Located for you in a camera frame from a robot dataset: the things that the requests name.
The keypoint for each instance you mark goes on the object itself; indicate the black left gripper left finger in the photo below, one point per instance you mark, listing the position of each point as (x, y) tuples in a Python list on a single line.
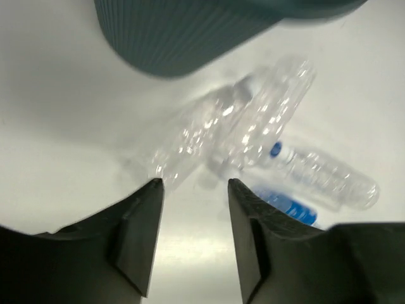
[(105, 258)]

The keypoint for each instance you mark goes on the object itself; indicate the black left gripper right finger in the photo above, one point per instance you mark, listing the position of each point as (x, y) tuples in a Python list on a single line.
[(281, 260)]

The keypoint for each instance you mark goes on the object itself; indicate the dark teal ribbed bin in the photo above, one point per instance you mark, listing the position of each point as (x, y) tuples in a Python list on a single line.
[(174, 38)]

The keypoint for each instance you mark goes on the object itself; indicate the blue label crumpled bottle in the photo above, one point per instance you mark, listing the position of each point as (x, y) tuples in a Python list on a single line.
[(287, 205)]

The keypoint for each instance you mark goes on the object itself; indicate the clear bottle blue-white cap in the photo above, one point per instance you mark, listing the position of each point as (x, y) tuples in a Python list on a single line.
[(323, 178)]

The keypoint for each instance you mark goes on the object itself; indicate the large clear ribbed bottle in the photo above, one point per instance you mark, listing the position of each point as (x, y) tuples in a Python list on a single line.
[(186, 141)]

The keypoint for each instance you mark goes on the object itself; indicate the clear crumpled bottle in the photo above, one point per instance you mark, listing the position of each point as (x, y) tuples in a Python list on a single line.
[(276, 92)]

